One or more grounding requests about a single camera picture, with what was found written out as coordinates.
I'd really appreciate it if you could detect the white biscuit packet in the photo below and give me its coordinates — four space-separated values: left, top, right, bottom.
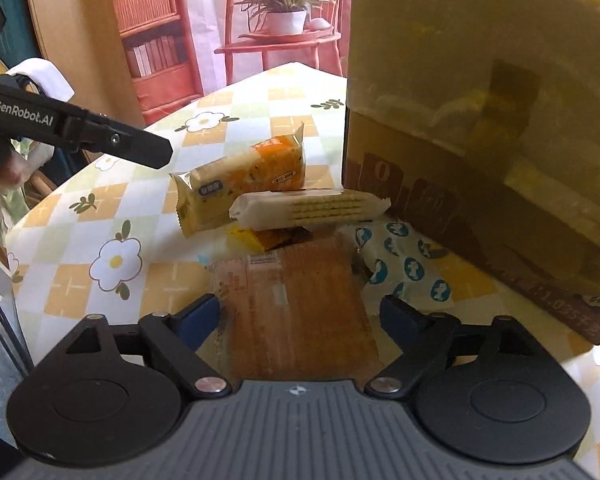
229 187 392 229

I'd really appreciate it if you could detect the white cloth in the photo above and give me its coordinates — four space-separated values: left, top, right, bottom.
10 57 76 103

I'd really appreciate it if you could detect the cardboard box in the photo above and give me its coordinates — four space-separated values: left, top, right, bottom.
341 0 600 346

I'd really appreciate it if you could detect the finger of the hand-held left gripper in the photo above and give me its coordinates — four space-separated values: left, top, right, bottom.
62 107 174 170

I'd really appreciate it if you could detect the printed backdrop cloth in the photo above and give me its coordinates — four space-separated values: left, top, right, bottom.
105 0 353 126

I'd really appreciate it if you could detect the yellow orange cracker packet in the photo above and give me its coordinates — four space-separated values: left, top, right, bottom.
170 122 307 238

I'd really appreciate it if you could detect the clear brown snack packet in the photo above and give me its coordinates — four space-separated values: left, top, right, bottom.
207 237 383 391

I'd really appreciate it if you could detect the small yellow packet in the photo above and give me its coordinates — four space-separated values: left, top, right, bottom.
227 225 313 252

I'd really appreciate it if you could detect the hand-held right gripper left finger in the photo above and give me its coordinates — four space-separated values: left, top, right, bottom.
55 292 233 401

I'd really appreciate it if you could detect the white blue print packet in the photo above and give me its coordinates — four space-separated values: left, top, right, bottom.
352 220 456 306

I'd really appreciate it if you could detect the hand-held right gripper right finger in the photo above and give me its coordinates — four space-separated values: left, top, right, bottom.
365 294 541 401

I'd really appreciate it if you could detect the wooden panel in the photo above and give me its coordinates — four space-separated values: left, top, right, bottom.
22 0 146 131

